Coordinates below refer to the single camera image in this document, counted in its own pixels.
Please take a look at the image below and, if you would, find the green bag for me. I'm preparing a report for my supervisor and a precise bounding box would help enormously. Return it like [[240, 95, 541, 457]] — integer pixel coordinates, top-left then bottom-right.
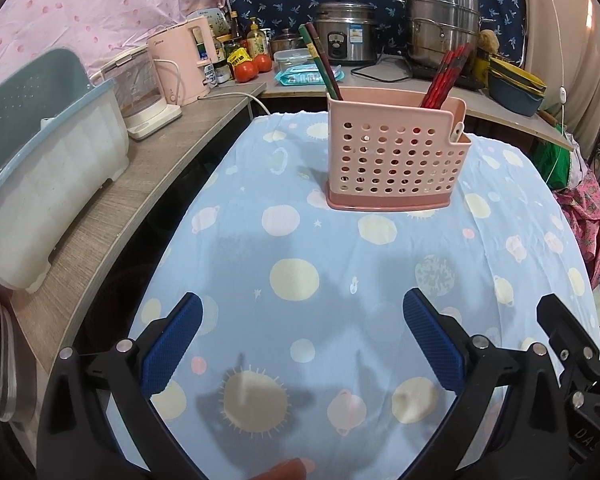
[[535, 140, 573, 191]]

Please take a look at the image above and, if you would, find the yellow oil bottle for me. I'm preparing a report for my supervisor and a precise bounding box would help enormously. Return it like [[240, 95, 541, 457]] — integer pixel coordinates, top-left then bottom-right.
[[246, 16, 271, 58]]

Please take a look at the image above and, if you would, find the wet wipes packet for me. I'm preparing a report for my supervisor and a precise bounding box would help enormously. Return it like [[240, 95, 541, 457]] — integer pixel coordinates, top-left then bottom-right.
[[274, 64, 345, 86]]

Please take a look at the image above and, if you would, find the small steel pot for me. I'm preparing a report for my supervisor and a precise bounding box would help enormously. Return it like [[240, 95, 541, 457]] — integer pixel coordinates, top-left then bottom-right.
[[270, 30, 303, 53]]

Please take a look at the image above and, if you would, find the green chopstick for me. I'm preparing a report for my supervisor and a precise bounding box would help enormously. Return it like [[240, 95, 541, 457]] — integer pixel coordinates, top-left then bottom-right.
[[298, 24, 342, 102]]

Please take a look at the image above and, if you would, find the white cable with switch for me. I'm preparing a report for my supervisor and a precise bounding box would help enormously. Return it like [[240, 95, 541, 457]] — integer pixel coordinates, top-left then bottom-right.
[[545, 0, 571, 126]]

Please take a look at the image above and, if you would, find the glass kettle white base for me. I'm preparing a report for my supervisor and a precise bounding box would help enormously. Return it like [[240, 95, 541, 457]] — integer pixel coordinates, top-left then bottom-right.
[[91, 44, 183, 142]]

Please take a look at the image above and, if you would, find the yellow bowl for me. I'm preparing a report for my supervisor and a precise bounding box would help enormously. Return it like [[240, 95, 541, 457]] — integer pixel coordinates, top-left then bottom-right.
[[489, 56, 548, 92]]

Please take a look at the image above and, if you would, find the steel rice cooker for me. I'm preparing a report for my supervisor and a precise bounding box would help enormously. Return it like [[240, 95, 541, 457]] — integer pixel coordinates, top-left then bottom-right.
[[314, 1, 379, 67]]

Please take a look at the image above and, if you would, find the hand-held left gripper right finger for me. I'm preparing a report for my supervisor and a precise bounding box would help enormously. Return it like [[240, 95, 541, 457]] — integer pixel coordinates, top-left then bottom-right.
[[402, 288, 573, 480]]

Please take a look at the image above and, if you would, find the pink electric kettle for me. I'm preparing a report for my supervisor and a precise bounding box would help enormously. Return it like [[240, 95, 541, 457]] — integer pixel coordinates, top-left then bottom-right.
[[146, 15, 216, 107]]

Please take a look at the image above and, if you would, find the white power cord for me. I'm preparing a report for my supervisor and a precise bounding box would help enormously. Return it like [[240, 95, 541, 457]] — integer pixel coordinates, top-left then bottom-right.
[[207, 91, 273, 117]]

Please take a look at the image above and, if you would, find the yellow loofah sponge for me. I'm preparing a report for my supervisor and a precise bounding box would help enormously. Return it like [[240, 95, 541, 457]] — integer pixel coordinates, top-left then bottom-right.
[[477, 29, 501, 53]]

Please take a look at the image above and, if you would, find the pink perforated utensil basket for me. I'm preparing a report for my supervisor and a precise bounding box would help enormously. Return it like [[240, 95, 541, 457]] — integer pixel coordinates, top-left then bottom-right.
[[326, 91, 468, 211]]

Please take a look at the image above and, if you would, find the beige curtain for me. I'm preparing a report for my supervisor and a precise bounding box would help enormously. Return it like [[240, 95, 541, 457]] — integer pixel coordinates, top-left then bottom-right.
[[480, 0, 600, 146]]

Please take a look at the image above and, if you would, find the clear food container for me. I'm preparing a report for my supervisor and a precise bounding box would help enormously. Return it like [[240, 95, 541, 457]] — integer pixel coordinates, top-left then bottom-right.
[[272, 49, 313, 72]]

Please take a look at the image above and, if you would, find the steel steamer pot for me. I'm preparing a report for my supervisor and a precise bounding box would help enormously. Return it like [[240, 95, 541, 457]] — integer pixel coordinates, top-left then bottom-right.
[[405, 0, 482, 72]]

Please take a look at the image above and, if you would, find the red chopstick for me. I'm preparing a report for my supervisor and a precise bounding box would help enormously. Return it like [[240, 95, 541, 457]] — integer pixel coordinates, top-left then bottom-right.
[[420, 52, 453, 110], [432, 44, 475, 110], [427, 47, 463, 110]]

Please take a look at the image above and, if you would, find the maroon chopstick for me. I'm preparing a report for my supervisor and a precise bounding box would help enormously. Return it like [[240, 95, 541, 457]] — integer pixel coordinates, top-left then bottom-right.
[[305, 23, 344, 101], [307, 42, 338, 88]]

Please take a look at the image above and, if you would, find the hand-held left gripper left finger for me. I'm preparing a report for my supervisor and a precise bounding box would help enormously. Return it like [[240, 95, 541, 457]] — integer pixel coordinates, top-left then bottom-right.
[[36, 292, 204, 480]]

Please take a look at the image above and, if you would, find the pink floral cloth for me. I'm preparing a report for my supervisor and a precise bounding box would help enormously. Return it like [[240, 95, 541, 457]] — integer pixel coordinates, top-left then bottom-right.
[[555, 170, 600, 291]]

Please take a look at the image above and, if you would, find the white printed canister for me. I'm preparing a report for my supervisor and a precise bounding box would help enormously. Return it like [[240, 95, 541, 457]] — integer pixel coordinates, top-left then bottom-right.
[[207, 7, 231, 37]]

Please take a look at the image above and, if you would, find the grey white dish drainer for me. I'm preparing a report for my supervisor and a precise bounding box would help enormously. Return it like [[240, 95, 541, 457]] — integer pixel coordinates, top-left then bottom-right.
[[0, 47, 131, 293]]

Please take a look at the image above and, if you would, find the black power cable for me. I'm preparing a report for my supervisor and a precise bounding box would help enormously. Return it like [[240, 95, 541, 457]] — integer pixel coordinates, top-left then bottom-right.
[[350, 62, 411, 83]]

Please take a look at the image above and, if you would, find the black induction cooker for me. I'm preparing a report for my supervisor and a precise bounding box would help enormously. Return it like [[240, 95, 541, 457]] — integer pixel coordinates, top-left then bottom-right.
[[410, 62, 486, 92]]

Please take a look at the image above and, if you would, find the pink printed sheet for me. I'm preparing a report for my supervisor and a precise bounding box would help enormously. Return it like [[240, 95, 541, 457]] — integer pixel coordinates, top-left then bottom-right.
[[0, 0, 236, 91]]

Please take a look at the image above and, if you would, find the blue bowl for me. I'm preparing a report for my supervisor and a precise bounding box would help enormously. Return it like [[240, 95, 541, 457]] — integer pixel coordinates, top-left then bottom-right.
[[487, 77, 546, 117]]

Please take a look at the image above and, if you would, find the blue spotted tablecloth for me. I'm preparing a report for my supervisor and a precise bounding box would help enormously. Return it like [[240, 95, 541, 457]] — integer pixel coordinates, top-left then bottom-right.
[[105, 110, 600, 480]]

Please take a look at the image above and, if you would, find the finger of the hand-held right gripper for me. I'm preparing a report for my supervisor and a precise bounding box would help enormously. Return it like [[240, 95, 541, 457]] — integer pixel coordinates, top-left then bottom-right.
[[536, 294, 600, 376]]

